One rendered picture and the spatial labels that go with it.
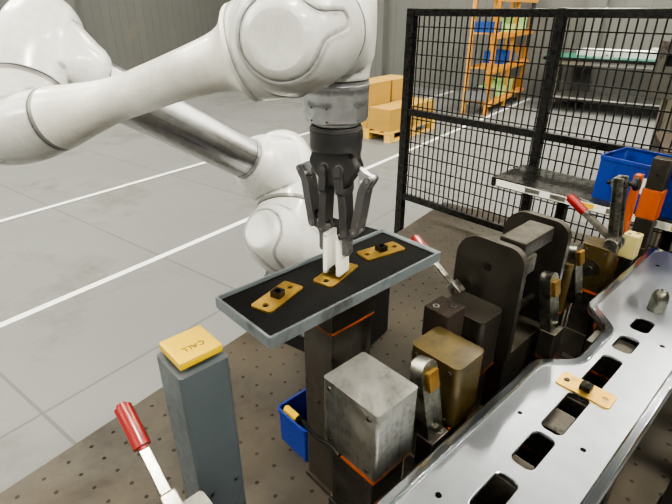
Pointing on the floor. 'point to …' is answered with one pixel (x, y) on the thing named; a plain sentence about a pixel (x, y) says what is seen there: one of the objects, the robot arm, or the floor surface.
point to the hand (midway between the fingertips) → (335, 252)
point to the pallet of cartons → (384, 108)
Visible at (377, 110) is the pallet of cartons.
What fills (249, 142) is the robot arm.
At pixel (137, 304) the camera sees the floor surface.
